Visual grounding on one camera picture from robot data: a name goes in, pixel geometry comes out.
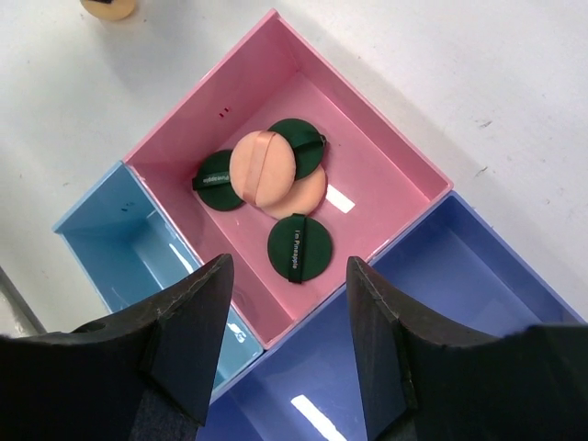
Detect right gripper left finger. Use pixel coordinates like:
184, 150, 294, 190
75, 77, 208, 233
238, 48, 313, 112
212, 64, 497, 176
1, 254, 234, 440

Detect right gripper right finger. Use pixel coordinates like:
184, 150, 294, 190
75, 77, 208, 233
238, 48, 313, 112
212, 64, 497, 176
346, 256, 587, 440

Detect green puff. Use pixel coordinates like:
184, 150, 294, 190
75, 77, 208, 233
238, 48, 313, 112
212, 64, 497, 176
268, 118, 327, 180
192, 150, 244, 211
267, 214, 334, 284

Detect peach puff with ribbon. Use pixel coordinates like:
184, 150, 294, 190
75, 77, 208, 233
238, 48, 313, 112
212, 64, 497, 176
229, 130, 296, 208

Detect green puff top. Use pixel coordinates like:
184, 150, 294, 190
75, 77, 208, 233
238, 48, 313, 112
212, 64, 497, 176
268, 118, 327, 180

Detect orange teardrop sponge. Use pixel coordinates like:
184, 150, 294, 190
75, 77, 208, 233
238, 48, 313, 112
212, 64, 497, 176
80, 0, 137, 21

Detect light blue drawer box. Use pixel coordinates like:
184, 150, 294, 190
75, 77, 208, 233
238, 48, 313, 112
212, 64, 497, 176
52, 160, 264, 401

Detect pink drawer box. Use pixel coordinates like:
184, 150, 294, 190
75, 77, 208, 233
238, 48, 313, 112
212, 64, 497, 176
125, 11, 452, 348

